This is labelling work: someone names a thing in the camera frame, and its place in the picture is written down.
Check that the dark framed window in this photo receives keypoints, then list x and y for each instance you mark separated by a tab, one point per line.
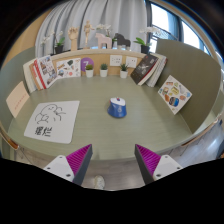
166	20

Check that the white wall socket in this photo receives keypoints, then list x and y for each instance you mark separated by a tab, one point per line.
116	60
131	62

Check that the white orchid in black pot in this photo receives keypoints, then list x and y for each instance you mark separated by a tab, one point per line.
59	48
145	49

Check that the white book stack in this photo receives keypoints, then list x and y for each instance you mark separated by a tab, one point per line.
159	71

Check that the food sticker sheet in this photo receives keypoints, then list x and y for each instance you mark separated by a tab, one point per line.
174	94

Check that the pink wooden horse figure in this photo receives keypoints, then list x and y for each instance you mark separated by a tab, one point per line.
104	40

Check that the white orchid flowers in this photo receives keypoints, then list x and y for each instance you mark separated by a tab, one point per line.
106	27

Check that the red-spined photo magazine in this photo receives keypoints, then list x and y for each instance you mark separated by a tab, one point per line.
46	70

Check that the white assorted sticker sheet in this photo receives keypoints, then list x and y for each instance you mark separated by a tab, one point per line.
68	68

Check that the green felt desk divider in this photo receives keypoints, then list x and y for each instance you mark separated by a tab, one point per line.
10	70
196	73

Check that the blue and white computer mouse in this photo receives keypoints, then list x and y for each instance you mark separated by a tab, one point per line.
117	108

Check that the round purple number sticker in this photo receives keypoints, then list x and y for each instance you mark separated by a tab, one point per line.
87	61

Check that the brown cover book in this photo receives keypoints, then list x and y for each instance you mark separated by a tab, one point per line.
34	75

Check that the white doodle mouse pad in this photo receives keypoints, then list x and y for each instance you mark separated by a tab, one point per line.
53	121

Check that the thick white book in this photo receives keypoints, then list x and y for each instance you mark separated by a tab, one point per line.
28	76

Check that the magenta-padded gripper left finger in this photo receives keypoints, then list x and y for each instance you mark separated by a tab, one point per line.
61	165

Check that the dark wooden horse figure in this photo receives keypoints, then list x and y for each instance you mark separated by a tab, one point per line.
122	40

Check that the small plant in white pot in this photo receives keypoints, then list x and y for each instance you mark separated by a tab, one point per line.
104	72
123	73
89	72

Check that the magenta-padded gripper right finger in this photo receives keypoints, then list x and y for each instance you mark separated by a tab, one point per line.
165	165

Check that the black cover book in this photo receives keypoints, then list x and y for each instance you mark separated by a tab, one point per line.
144	69

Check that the grey pleated curtain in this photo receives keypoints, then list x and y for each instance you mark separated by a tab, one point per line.
110	16

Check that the pale pink paper card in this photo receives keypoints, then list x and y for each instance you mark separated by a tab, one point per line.
17	99

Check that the wooden artist mannequin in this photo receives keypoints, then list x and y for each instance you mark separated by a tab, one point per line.
87	31

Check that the wooden desk shelf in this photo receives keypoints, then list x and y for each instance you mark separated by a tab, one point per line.
100	56

